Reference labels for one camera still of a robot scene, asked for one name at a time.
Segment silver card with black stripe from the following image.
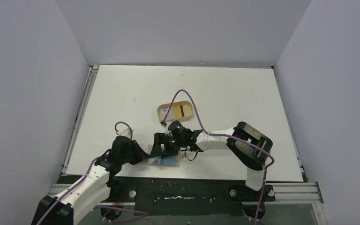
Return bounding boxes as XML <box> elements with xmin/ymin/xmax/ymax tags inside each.
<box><xmin>160</xmin><ymin>107</ymin><xmax>175</xmax><ymax>120</ymax></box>

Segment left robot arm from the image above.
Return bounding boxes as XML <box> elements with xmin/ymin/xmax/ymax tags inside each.
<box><xmin>31</xmin><ymin>136</ymin><xmax>149</xmax><ymax>225</ymax></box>

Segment aluminium front frame rail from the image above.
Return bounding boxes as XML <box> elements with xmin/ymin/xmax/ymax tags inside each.
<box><xmin>270</xmin><ymin>182</ymin><xmax>327</xmax><ymax>225</ymax></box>

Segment light blue ID card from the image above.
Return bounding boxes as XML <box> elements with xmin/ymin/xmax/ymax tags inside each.
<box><xmin>149</xmin><ymin>157</ymin><xmax>162</xmax><ymax>165</ymax></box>

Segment beige oval tray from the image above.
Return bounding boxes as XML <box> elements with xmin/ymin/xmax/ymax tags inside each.
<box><xmin>157</xmin><ymin>101</ymin><xmax>195</xmax><ymax>122</ymax></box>

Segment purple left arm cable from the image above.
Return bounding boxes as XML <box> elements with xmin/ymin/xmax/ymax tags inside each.
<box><xmin>36</xmin><ymin>121</ymin><xmax>151</xmax><ymax>225</ymax></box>

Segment aluminium table edge rail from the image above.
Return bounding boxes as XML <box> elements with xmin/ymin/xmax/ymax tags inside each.
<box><xmin>61</xmin><ymin>65</ymin><xmax>100</xmax><ymax>175</ymax></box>

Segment blue credit card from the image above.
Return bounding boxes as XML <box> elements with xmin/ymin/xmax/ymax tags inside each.
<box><xmin>161</xmin><ymin>155</ymin><xmax>180</xmax><ymax>167</ymax></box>

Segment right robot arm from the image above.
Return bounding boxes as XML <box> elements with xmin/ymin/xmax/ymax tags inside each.
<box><xmin>149</xmin><ymin>120</ymin><xmax>273</xmax><ymax>191</ymax></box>

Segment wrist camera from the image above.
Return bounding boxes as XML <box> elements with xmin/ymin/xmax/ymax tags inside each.
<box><xmin>116</xmin><ymin>128</ymin><xmax>133</xmax><ymax>139</ymax></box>
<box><xmin>160</xmin><ymin>120</ymin><xmax>167</xmax><ymax>127</ymax></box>

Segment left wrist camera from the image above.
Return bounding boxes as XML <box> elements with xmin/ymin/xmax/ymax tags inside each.
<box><xmin>116</xmin><ymin>128</ymin><xmax>133</xmax><ymax>139</ymax></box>

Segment beige leather card holder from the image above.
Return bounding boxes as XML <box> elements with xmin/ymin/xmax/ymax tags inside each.
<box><xmin>146</xmin><ymin>154</ymin><xmax>185</xmax><ymax>167</ymax></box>

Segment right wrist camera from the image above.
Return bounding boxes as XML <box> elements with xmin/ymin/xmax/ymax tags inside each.
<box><xmin>160</xmin><ymin>120</ymin><xmax>167</xmax><ymax>127</ymax></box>

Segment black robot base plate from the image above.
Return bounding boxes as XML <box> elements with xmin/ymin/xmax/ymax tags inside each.
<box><xmin>102</xmin><ymin>176</ymin><xmax>276</xmax><ymax>217</ymax></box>

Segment gold card with black stripe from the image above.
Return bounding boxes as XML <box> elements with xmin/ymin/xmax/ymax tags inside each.
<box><xmin>172</xmin><ymin>105</ymin><xmax>192</xmax><ymax>119</ymax></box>

